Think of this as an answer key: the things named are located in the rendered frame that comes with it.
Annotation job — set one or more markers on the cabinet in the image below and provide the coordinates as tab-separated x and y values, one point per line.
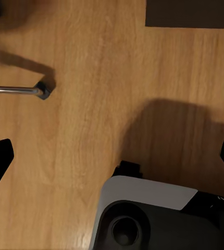
185	13

